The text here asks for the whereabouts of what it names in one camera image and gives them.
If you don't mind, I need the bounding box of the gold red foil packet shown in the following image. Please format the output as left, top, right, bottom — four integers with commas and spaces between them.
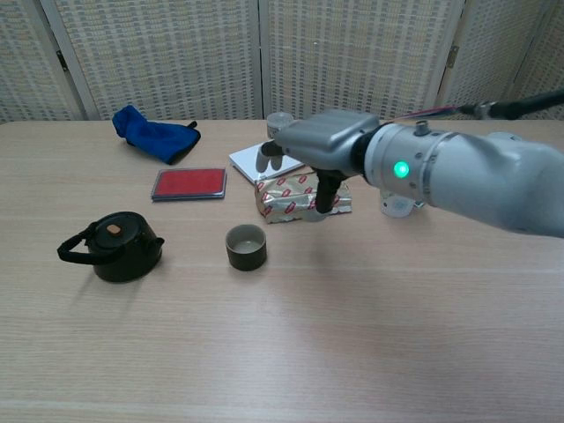
254, 169, 353, 225

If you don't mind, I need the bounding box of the woven folding screen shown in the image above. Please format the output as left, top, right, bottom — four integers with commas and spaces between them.
0, 0, 564, 124

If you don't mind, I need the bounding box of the white paper cup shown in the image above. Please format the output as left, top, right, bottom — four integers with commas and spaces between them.
381, 192, 418, 219

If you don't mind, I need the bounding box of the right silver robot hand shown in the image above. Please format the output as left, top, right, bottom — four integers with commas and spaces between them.
255, 111, 381, 224

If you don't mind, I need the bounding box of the blue cloth pouch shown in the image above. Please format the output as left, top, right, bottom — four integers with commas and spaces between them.
111, 104, 202, 167

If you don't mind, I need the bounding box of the white flat plastic box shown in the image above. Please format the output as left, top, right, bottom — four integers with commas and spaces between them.
227, 143, 306, 184

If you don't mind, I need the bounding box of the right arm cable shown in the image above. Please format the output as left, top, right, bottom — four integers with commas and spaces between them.
398, 89, 564, 122

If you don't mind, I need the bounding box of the small round tin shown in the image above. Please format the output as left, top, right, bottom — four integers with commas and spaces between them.
225, 224, 268, 272

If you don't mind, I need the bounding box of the black teapot with handle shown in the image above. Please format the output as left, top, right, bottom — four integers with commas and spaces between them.
56, 211, 166, 284

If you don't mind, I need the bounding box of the red ink pad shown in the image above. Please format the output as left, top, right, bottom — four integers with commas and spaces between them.
151, 167, 227, 204

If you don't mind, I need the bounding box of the small round patterned jar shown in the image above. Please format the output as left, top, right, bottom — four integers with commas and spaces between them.
265, 112, 295, 138

